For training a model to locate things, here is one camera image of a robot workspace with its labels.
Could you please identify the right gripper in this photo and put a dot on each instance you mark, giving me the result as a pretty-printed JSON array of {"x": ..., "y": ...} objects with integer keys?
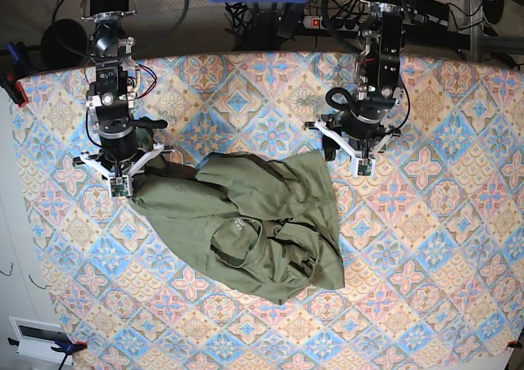
[{"x": 119, "y": 141}]

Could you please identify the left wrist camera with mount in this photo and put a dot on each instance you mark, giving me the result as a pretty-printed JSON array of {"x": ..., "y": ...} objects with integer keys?
[{"x": 362, "y": 163}]

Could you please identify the red black clamp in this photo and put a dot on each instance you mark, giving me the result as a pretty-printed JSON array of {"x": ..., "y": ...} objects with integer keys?
[
  {"x": 67, "y": 347},
  {"x": 10, "y": 80}
]

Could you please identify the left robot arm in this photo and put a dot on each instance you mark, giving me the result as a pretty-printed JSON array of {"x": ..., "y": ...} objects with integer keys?
[{"x": 377, "y": 77}]

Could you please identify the red black clamp upper left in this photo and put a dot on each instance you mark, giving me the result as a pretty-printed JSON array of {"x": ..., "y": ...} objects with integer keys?
[{"x": 10, "y": 80}]

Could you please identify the white wall outlet box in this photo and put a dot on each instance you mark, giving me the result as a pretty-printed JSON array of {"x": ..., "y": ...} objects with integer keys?
[{"x": 36, "y": 339}]

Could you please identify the patterned colourful tablecloth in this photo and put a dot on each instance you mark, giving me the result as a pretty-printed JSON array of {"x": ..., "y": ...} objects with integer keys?
[{"x": 432, "y": 245}]

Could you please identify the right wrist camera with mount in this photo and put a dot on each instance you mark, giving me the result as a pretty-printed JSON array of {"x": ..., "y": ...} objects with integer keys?
[{"x": 119, "y": 176}]

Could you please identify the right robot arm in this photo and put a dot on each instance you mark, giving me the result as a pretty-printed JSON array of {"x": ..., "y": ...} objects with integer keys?
[{"x": 110, "y": 96}]

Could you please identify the red clamp lower right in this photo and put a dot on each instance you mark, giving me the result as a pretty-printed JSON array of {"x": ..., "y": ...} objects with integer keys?
[{"x": 515, "y": 345}]

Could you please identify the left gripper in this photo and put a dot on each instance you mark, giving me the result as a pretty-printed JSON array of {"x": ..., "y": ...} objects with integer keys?
[{"x": 363, "y": 124}]

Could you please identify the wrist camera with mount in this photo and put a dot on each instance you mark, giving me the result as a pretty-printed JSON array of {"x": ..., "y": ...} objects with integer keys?
[
  {"x": 119, "y": 176},
  {"x": 362, "y": 163}
]

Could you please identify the olive green t-shirt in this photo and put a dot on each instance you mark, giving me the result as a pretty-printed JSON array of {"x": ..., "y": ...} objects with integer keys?
[{"x": 266, "y": 228}]

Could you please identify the red black clamp lower left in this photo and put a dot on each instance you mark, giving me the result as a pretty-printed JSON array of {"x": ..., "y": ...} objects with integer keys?
[{"x": 67, "y": 347}]

